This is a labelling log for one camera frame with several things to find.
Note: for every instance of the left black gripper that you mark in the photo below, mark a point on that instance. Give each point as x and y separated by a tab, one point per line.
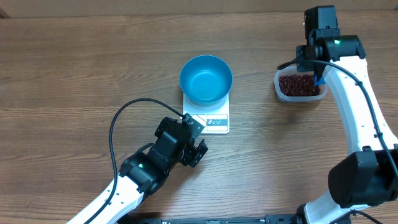
194	155

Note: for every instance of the blue plastic measuring scoop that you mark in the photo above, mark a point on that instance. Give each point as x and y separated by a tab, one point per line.
318	80

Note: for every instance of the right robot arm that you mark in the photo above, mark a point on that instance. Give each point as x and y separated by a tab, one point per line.
367	177

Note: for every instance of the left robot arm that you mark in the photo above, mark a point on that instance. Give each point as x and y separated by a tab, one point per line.
143	173

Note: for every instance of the white digital kitchen scale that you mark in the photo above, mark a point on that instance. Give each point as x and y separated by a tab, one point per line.
215	115

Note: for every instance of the teal round bowl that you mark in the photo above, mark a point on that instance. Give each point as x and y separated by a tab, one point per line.
206	79

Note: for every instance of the clear plastic food container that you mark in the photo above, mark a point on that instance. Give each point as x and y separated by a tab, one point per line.
290	70

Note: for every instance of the red adzuki beans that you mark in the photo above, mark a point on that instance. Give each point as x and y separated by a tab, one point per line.
298	85

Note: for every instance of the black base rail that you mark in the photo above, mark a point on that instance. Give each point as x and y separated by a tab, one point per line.
268	219

